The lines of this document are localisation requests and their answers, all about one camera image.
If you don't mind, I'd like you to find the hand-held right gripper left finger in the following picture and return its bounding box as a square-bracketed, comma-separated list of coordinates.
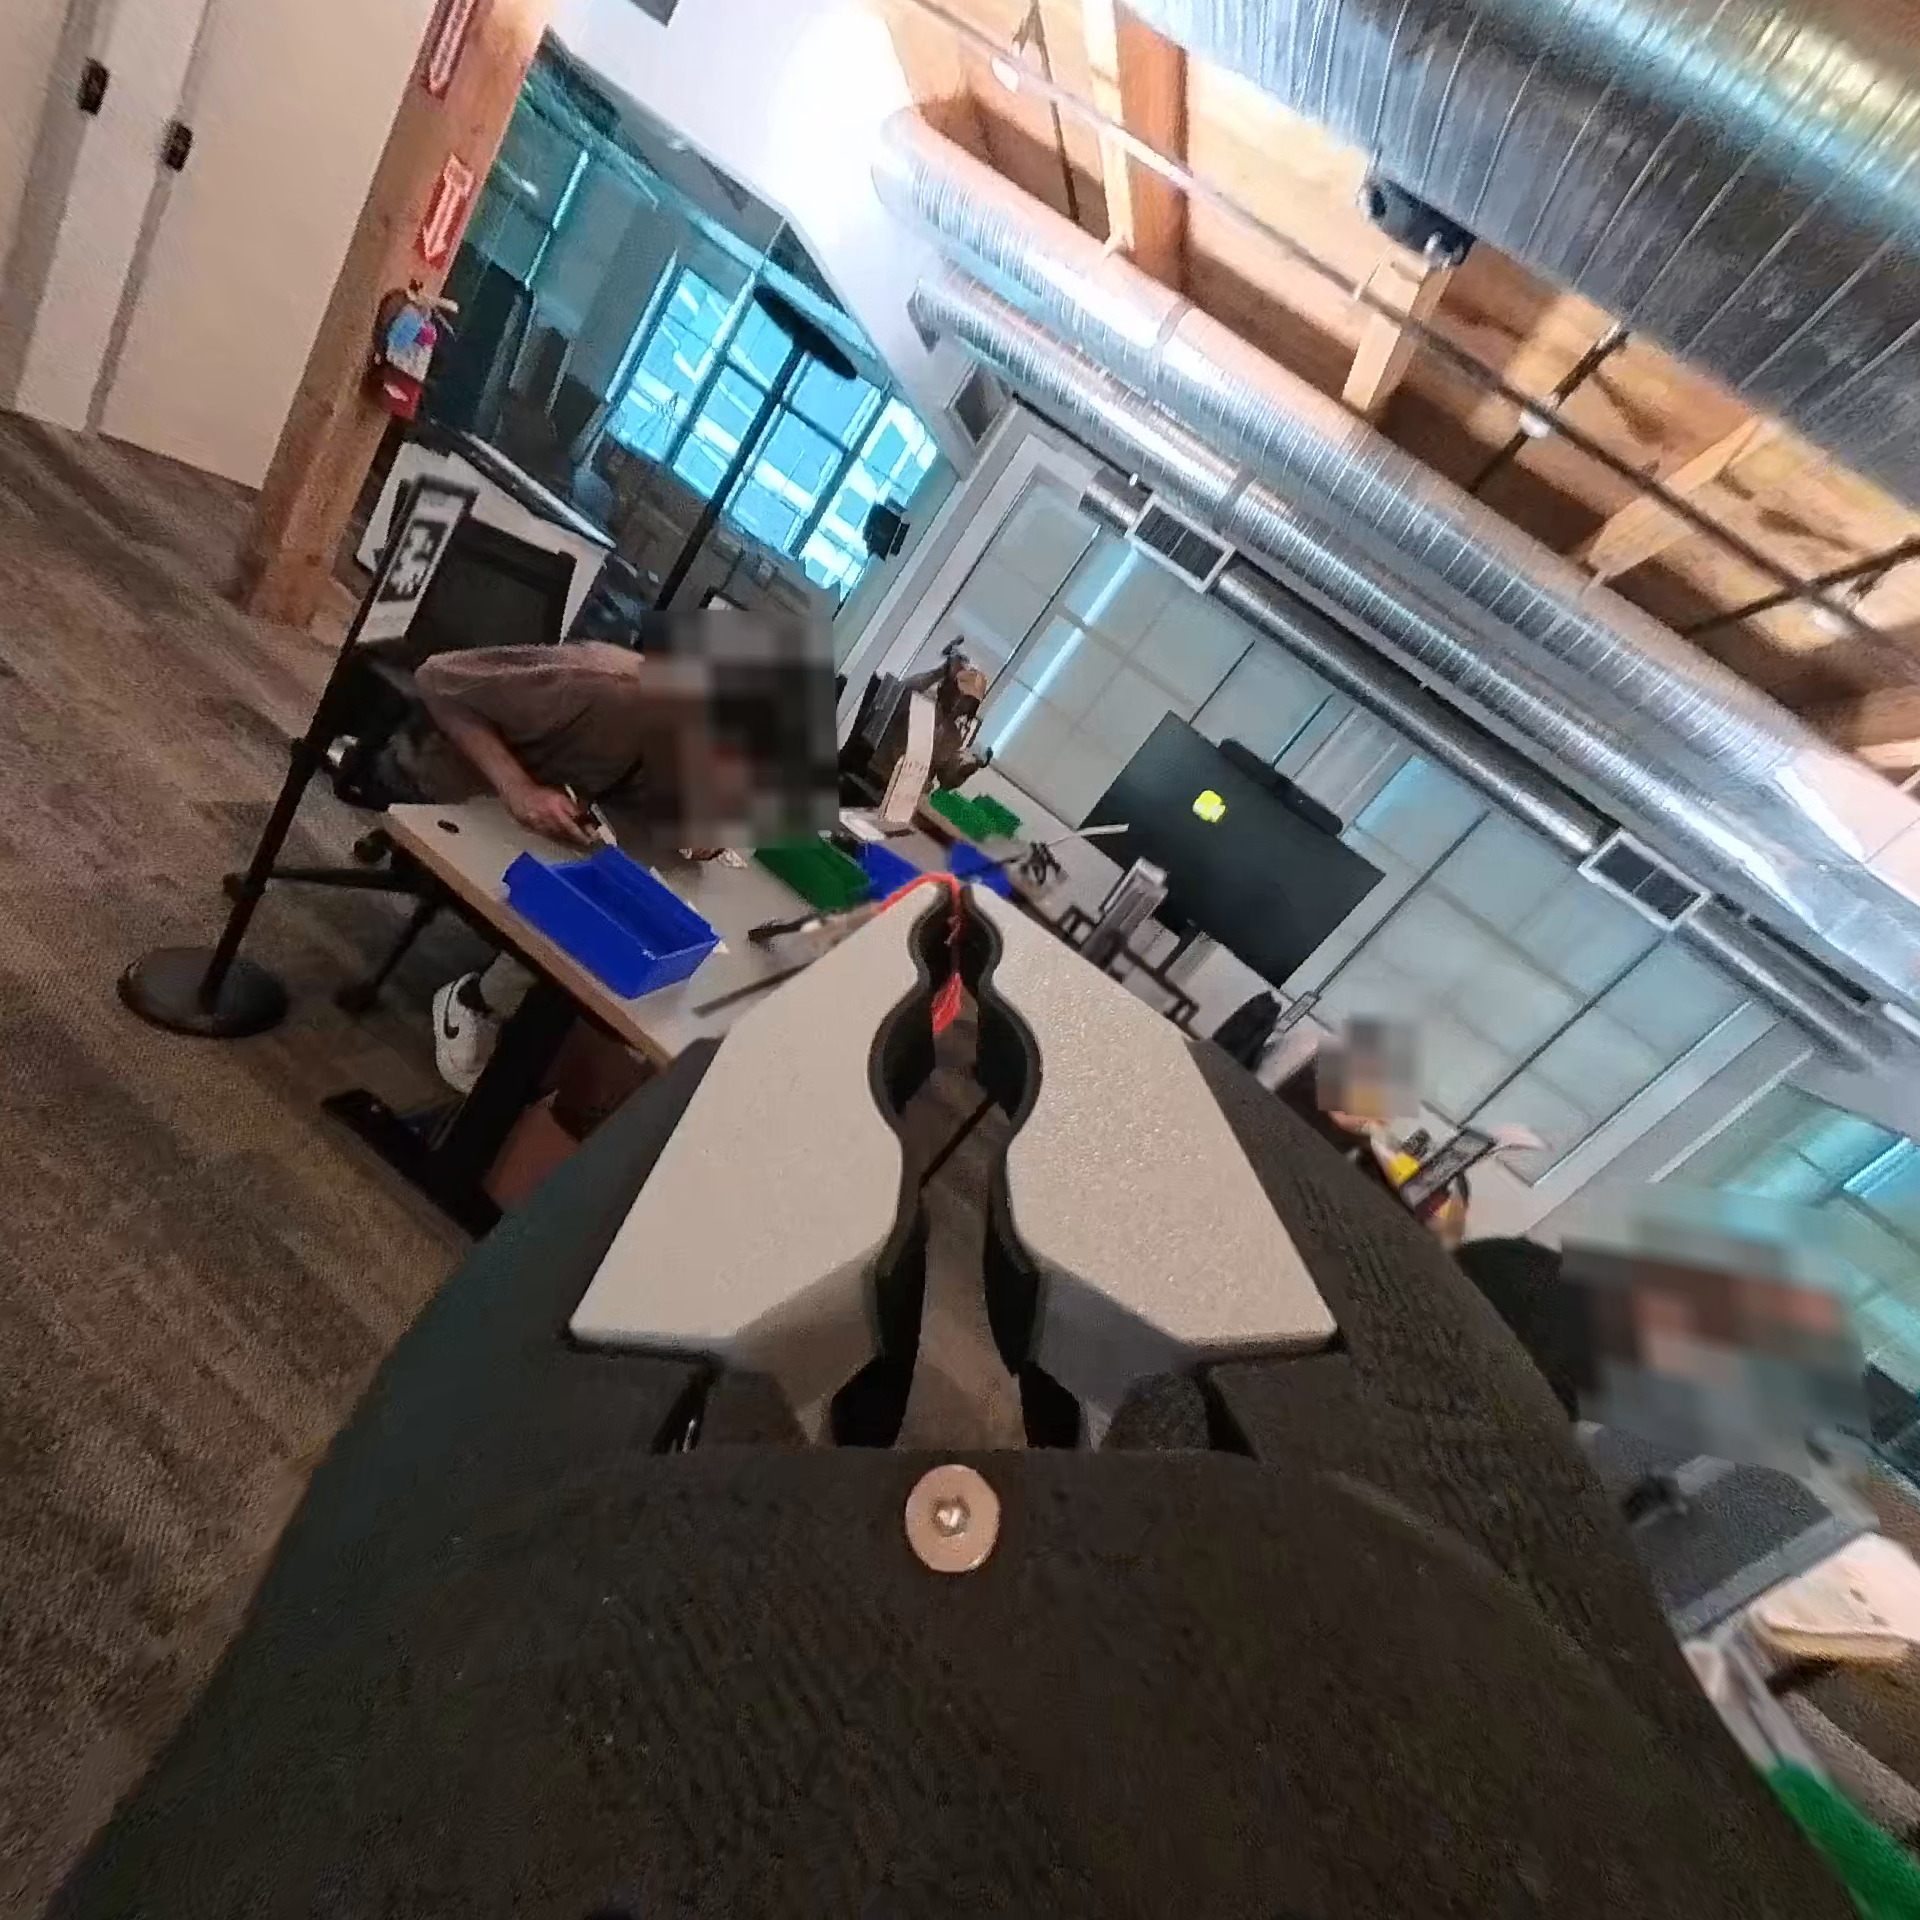
[571, 879, 966, 1412]

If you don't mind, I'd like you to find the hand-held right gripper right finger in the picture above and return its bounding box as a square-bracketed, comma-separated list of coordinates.
[966, 879, 1340, 1396]

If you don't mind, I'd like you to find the orange yo-yo string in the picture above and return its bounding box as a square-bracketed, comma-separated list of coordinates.
[916, 878, 985, 1038]

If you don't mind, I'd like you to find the cardboard box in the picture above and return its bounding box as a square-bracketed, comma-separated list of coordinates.
[475, 1089, 593, 1209]

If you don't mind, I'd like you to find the grey desktop device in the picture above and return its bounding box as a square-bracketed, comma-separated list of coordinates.
[1092, 861, 1175, 964]

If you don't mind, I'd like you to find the large blue parts bin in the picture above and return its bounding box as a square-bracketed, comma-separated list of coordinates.
[498, 847, 726, 994]

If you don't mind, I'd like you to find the grey work table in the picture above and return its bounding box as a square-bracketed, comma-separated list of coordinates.
[382, 786, 1203, 1067]

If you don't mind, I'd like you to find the black stool chair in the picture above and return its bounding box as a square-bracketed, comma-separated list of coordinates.
[122, 525, 588, 1042]

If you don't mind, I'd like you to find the black white marker sign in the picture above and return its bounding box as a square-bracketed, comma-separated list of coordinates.
[362, 481, 482, 647]

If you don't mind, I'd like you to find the red fire extinguisher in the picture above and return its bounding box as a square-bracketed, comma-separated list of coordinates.
[368, 284, 462, 426]

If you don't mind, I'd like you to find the white door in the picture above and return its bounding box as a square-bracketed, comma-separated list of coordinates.
[97, 0, 446, 497]
[0, 0, 214, 428]

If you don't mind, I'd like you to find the black wall screen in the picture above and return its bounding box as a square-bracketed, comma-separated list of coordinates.
[1084, 710, 1387, 989]

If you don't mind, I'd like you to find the silver spiral air duct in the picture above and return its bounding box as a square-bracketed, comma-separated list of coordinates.
[881, 115, 1920, 1059]

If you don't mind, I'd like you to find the wooden post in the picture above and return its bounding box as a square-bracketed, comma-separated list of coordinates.
[235, 0, 561, 637]

